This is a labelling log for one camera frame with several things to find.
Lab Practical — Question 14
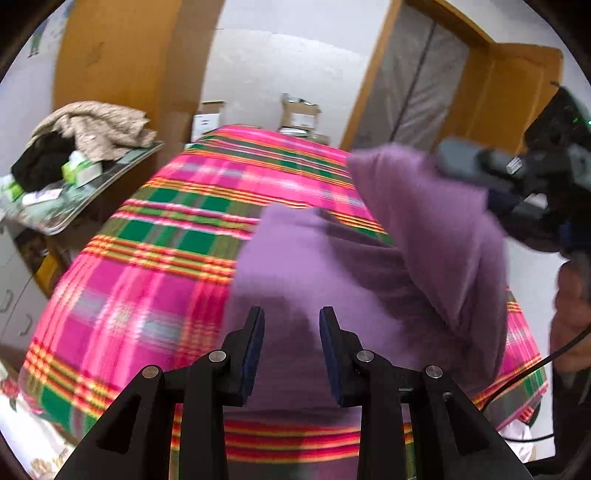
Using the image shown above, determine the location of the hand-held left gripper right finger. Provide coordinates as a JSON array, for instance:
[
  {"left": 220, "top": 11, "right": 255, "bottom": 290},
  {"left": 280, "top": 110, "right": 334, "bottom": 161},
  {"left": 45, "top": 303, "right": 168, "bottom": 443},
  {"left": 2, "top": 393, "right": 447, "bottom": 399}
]
[{"left": 320, "top": 305, "right": 532, "bottom": 480}]

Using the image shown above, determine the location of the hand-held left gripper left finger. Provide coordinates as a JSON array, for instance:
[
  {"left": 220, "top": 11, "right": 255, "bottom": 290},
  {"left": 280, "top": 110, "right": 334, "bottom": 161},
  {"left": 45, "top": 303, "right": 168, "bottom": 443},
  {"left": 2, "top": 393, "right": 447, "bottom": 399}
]
[{"left": 55, "top": 305, "right": 266, "bottom": 480}]

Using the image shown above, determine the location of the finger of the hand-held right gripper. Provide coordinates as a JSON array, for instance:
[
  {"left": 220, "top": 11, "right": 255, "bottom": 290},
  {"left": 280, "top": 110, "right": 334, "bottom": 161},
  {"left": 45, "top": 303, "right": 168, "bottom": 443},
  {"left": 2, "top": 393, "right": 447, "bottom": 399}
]
[
  {"left": 486, "top": 188, "right": 550, "bottom": 223},
  {"left": 436, "top": 137, "right": 525, "bottom": 184}
]

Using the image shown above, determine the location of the purple garment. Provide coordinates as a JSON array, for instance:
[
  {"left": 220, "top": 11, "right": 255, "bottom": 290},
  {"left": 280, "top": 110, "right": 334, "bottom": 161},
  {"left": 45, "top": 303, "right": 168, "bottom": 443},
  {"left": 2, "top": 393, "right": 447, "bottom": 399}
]
[{"left": 224, "top": 142, "right": 511, "bottom": 480}]

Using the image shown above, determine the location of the person's right forearm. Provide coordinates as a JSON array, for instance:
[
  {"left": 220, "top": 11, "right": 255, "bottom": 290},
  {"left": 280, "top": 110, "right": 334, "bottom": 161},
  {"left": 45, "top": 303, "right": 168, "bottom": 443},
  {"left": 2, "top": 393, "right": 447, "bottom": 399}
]
[{"left": 549, "top": 362, "right": 591, "bottom": 464}]

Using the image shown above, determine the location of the person's right hand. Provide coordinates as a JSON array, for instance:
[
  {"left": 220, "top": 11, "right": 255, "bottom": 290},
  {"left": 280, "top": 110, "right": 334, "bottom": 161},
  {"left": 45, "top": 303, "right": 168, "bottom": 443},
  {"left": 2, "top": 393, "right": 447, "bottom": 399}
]
[{"left": 549, "top": 261, "right": 591, "bottom": 374}]

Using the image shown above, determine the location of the wooden door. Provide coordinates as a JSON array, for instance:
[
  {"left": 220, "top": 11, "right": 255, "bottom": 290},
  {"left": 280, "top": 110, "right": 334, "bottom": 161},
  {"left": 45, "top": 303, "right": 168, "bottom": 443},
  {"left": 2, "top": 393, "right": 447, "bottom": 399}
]
[{"left": 450, "top": 41, "right": 564, "bottom": 153}]

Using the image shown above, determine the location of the grey plastic sheet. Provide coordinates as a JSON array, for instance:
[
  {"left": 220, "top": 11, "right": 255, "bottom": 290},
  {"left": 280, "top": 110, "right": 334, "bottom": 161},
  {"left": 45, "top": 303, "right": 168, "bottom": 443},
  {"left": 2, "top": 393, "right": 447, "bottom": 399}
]
[{"left": 353, "top": 4, "right": 472, "bottom": 155}]

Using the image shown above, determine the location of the pink plaid blanket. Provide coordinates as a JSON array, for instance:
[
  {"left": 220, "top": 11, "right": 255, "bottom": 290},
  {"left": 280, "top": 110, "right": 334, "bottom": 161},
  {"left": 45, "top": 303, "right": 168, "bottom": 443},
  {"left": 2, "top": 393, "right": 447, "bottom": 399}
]
[{"left": 18, "top": 124, "right": 550, "bottom": 480}]

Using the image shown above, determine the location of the tall brown cardboard box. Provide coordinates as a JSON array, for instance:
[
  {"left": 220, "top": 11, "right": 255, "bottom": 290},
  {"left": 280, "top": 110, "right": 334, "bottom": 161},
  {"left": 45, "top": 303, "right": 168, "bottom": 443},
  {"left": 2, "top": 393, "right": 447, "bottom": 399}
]
[{"left": 279, "top": 92, "right": 322, "bottom": 134}]

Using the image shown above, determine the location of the orange wooden furniture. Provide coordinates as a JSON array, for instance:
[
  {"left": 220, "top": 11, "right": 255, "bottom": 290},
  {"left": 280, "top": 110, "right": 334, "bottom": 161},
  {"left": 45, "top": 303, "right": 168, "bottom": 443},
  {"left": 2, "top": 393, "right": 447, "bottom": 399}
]
[{"left": 34, "top": 251, "right": 70, "bottom": 298}]

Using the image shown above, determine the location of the grey glass slab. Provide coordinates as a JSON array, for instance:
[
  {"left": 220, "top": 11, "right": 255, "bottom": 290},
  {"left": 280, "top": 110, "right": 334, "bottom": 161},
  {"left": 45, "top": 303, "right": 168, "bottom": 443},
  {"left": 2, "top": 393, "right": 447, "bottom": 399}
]
[{"left": 0, "top": 141, "right": 165, "bottom": 237}]

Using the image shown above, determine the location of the white cardboard box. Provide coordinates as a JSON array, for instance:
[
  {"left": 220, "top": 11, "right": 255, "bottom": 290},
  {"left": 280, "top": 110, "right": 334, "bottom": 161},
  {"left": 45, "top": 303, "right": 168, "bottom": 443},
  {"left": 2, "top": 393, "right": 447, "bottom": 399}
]
[{"left": 191, "top": 100, "right": 226, "bottom": 143}]

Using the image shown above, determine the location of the white floral bedsheet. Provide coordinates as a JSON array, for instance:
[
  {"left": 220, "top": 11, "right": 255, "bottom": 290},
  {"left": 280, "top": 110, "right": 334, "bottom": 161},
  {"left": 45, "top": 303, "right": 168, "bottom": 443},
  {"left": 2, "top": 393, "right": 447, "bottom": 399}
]
[{"left": 0, "top": 360, "right": 81, "bottom": 480}]

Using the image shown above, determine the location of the white drawer cabinet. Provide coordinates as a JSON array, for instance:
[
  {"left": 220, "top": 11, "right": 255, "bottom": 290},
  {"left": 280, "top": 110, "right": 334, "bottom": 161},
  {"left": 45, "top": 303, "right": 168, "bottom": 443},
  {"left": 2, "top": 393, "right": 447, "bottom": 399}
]
[{"left": 0, "top": 222, "right": 51, "bottom": 356}]

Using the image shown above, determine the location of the beige floral cloth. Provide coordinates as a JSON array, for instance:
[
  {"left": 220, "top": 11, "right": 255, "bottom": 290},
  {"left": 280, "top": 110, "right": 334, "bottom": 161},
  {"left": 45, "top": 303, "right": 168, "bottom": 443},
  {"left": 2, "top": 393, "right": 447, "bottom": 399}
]
[{"left": 31, "top": 100, "right": 158, "bottom": 162}]

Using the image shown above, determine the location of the black cloth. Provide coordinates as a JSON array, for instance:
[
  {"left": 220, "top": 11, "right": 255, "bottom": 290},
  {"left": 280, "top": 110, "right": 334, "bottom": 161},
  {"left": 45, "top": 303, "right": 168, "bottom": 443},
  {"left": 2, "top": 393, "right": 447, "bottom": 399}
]
[{"left": 10, "top": 131, "right": 77, "bottom": 192}]

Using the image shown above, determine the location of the wooden wardrobe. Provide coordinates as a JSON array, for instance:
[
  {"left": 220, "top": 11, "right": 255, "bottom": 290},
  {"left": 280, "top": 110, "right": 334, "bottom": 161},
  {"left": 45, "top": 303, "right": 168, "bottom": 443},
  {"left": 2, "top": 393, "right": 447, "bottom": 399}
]
[{"left": 53, "top": 0, "right": 227, "bottom": 153}]

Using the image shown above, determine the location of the wooden door frame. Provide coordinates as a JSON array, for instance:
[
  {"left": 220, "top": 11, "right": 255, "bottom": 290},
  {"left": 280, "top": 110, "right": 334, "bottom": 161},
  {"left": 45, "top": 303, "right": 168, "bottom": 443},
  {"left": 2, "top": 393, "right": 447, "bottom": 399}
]
[{"left": 342, "top": 0, "right": 407, "bottom": 151}]

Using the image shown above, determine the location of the black cable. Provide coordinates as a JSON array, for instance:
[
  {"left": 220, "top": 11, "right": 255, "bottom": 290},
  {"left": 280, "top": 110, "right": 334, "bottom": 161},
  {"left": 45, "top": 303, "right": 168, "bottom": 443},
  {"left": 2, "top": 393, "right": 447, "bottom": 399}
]
[{"left": 478, "top": 325, "right": 591, "bottom": 444}]

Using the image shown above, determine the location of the cartoon wall sticker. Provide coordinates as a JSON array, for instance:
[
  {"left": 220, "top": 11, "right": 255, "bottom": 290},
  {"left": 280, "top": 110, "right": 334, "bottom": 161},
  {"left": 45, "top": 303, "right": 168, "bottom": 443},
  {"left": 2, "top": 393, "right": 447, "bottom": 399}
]
[{"left": 25, "top": 0, "right": 77, "bottom": 58}]

